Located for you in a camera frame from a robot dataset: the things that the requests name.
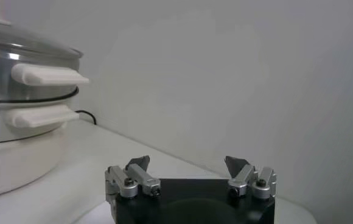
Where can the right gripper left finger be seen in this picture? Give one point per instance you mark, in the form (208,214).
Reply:
(134,179)

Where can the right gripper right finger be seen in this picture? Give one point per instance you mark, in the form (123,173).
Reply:
(249,179)

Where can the round glass pot lid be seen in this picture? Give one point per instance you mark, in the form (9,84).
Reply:
(27,42)

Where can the white round plate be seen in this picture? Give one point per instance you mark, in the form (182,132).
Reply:
(292,214)

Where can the white electric cooker base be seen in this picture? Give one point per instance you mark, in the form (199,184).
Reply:
(12,158)

